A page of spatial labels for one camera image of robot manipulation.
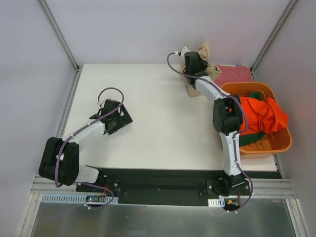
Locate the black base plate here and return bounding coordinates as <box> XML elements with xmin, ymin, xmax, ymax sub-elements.
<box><xmin>74</xmin><ymin>165</ymin><xmax>282</xmax><ymax>207</ymax></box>

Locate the aluminium frame post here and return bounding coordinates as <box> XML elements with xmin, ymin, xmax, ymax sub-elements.
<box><xmin>250</xmin><ymin>0</ymin><xmax>299</xmax><ymax>75</ymax></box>
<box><xmin>37</xmin><ymin>0</ymin><xmax>80</xmax><ymax>72</ymax></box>

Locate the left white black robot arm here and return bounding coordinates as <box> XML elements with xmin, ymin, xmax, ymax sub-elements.
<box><xmin>38</xmin><ymin>99</ymin><xmax>133</xmax><ymax>192</ymax></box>

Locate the orange t shirt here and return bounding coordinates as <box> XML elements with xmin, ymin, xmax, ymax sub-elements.
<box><xmin>240</xmin><ymin>97</ymin><xmax>289</xmax><ymax>136</ymax></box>

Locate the green t shirt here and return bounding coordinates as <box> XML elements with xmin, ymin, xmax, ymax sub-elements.
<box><xmin>239</xmin><ymin>91</ymin><xmax>265</xmax><ymax>147</ymax></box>

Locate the orange plastic basket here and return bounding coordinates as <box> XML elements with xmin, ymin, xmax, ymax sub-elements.
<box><xmin>222</xmin><ymin>82</ymin><xmax>292</xmax><ymax>159</ymax></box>

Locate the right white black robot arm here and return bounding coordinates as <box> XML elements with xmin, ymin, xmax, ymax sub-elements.
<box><xmin>179</xmin><ymin>46</ymin><xmax>245</xmax><ymax>197</ymax></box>

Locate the right white cable duct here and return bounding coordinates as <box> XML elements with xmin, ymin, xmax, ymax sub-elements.
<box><xmin>207</xmin><ymin>197</ymin><xmax>225</xmax><ymax>208</ymax></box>

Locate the beige t shirt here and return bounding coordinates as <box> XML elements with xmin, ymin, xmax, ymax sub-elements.
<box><xmin>185</xmin><ymin>41</ymin><xmax>222</xmax><ymax>97</ymax></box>

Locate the white cable duct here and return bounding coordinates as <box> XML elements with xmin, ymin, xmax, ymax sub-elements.
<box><xmin>207</xmin><ymin>197</ymin><xmax>225</xmax><ymax>208</ymax></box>
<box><xmin>42</xmin><ymin>194</ymin><xmax>119</xmax><ymax>205</ymax></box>

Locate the left white cable duct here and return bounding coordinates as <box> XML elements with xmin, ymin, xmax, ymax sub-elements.
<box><xmin>42</xmin><ymin>194</ymin><xmax>119</xmax><ymax>205</ymax></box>

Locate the left aluminium frame post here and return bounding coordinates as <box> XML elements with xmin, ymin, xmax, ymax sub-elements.
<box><xmin>37</xmin><ymin>0</ymin><xmax>80</xmax><ymax>72</ymax></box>

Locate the folded red t shirt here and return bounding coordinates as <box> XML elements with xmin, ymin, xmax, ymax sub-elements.
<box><xmin>215</xmin><ymin>65</ymin><xmax>253</xmax><ymax>87</ymax></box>

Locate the right aluminium frame post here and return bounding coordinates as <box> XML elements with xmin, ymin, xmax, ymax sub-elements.
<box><xmin>250</xmin><ymin>0</ymin><xmax>299</xmax><ymax>75</ymax></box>

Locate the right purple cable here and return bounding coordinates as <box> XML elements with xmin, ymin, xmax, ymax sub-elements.
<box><xmin>167</xmin><ymin>50</ymin><xmax>254</xmax><ymax>215</ymax></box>

